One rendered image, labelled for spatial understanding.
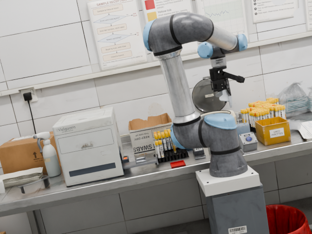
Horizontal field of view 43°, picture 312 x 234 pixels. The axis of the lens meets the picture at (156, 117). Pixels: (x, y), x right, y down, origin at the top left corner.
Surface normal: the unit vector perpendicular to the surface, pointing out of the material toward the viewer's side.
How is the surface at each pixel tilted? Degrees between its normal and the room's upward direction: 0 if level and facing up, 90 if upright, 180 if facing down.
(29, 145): 87
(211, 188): 90
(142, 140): 86
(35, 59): 90
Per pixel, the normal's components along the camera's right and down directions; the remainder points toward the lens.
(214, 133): -0.52, 0.19
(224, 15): 0.07, 0.23
